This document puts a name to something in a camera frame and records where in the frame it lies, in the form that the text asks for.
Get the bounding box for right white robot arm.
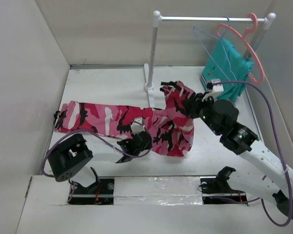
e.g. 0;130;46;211
182;93;293;219

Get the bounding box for white clothes rack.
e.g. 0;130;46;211
144;11;276;108

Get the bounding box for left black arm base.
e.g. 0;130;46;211
67;177;115;205

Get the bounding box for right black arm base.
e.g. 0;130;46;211
197;176;247;205

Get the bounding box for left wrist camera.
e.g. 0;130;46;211
130;117;145;135

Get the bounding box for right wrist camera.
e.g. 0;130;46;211
203;79;224;101

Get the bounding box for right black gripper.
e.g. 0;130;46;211
183;91;222;136

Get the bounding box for silver tape strip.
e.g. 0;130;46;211
113;176;203;206

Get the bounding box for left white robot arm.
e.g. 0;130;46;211
42;129;152;182

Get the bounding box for blue wire hanger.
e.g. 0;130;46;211
192;16;237;81

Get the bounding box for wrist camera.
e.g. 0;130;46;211
130;117;145;135
203;79;224;101

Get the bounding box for teal shorts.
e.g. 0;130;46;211
201;39;254;91

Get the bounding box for pink camouflage trousers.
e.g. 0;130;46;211
54;81;195;157

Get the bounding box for pink plastic hanger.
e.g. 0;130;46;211
216;13;268;85

